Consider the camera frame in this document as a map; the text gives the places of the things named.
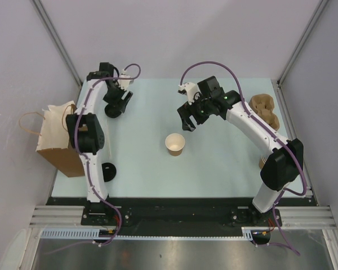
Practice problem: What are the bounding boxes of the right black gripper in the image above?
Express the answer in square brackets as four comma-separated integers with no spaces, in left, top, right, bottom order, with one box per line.
[178,92,213,132]

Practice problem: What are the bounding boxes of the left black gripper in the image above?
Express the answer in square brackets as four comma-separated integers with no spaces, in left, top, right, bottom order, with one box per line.
[102,81,132,113]

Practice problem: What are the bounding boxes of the black plastic cup lid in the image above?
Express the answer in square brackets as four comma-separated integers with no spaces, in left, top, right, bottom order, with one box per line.
[104,104,125,119]

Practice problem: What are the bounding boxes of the brown paper coffee cup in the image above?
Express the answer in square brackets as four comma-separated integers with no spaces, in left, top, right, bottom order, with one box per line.
[164,133,185,156]

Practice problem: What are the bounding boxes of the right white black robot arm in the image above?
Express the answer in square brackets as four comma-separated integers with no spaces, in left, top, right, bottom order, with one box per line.
[177,76,304,226]

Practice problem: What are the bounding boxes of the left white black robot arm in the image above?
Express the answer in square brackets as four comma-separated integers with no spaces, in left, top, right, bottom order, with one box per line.
[65,62,133,203]

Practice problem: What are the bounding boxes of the brown paper takeout bag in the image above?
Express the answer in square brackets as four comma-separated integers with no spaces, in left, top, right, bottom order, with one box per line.
[18,101,85,178]

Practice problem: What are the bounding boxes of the brown pulp cup carrier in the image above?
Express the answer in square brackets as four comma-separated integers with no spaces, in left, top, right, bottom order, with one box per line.
[249,94,280,131]

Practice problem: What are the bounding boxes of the stack of paper cups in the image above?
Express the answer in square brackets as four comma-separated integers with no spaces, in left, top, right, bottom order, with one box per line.
[259,155,267,169]

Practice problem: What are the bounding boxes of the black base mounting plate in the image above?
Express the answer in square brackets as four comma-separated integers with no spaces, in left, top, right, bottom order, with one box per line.
[46,197,315,242]

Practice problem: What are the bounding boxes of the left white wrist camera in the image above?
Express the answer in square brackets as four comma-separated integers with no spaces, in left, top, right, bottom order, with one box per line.
[117,73,134,91]

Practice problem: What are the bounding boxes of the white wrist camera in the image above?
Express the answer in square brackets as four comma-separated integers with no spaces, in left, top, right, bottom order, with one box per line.
[117,73,134,91]
[177,82,200,105]

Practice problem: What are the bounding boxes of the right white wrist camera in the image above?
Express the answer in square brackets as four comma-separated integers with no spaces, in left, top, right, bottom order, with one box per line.
[177,82,200,105]

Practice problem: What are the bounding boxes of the aluminium frame rail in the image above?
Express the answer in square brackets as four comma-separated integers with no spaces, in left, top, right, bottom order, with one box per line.
[30,205,337,230]

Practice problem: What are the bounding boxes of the white slotted cable duct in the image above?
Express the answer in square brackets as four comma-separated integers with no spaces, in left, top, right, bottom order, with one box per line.
[41,228,100,239]

